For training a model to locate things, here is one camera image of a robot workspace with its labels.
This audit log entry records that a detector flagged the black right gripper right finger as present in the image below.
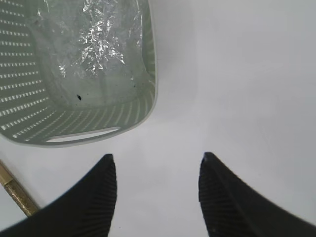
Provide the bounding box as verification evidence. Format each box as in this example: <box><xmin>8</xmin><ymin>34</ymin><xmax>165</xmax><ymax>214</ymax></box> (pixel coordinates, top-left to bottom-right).
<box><xmin>198</xmin><ymin>152</ymin><xmax>316</xmax><ymax>237</ymax></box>

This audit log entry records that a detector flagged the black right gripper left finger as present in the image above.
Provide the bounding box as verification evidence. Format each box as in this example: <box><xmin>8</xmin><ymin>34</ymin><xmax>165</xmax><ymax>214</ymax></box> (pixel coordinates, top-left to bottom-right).
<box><xmin>0</xmin><ymin>154</ymin><xmax>117</xmax><ymax>237</ymax></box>

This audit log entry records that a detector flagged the clear plastic sheet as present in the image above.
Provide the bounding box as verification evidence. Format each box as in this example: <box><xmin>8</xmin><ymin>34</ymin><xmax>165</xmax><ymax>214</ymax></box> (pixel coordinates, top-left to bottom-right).
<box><xmin>28</xmin><ymin>0</ymin><xmax>144</xmax><ymax>85</ymax></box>

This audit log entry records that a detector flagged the gold glitter pen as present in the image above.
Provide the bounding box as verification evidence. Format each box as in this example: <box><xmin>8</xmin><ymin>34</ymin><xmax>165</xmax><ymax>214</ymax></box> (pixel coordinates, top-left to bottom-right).
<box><xmin>0</xmin><ymin>161</ymin><xmax>40</xmax><ymax>217</ymax></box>

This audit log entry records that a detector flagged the green plastic basket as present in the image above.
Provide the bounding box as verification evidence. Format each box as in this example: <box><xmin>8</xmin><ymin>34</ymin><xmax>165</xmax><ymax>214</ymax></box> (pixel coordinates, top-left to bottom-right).
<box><xmin>0</xmin><ymin>0</ymin><xmax>158</xmax><ymax>147</ymax></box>

